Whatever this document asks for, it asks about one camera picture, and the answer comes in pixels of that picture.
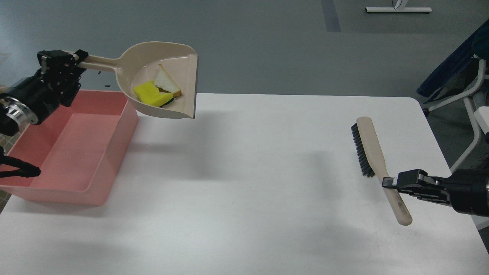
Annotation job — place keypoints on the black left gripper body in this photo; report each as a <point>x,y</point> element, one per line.
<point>29,101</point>

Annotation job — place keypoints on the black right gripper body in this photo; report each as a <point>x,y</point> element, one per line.
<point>468,191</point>

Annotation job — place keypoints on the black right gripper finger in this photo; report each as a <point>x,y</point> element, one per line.
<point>417,183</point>

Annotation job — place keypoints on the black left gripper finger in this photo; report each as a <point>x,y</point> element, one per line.
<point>71,76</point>
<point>55,66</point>

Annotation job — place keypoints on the beige hand brush black bristles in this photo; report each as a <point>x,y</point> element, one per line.
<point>372,163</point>

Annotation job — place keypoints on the beige plastic dustpan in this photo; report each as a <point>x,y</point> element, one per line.
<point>139,64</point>

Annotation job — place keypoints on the yellow green sponge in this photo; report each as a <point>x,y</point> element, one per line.
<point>149,94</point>

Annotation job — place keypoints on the white bread slice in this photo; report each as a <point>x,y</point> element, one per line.
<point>164,82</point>

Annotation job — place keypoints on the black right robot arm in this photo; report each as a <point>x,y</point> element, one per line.
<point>465,190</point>

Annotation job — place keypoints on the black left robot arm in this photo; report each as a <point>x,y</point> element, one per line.
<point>9,128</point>

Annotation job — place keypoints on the pink plastic bin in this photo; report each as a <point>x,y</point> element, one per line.
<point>78,149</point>

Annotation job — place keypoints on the white chair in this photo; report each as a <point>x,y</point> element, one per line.
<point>469,97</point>

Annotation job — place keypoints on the white floor stand base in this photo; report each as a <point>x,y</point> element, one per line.
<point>398,6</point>

